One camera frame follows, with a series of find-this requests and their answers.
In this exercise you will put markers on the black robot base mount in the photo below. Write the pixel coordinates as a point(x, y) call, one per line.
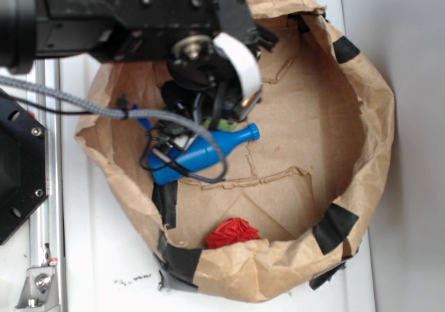
point(23, 166)

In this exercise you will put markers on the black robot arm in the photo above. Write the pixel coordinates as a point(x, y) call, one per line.
point(33, 30)

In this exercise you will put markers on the brown paper bag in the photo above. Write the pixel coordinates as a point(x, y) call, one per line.
point(310, 184)

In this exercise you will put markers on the red crumpled paper ball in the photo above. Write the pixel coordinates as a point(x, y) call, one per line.
point(231, 231)

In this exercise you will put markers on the green plush frog toy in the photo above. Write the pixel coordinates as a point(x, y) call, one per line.
point(223, 125)

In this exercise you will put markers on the aluminium extrusion rail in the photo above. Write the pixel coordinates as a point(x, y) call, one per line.
point(46, 223)

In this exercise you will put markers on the black gripper body with cables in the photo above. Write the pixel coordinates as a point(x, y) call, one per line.
point(210, 48)

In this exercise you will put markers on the metal corner bracket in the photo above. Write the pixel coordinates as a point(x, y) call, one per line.
point(40, 291)

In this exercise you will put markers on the blue plastic bottle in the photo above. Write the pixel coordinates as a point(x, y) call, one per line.
point(167, 168)

